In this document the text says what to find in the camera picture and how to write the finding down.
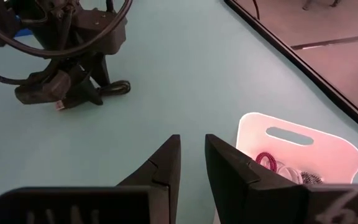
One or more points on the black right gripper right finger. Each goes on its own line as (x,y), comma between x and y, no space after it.
(244,193)

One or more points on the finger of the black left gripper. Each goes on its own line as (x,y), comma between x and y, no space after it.
(42,88)
(84,90)

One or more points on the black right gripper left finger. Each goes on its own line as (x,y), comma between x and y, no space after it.
(163,193)

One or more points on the white plastic bin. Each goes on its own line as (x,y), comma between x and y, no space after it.
(331,158)

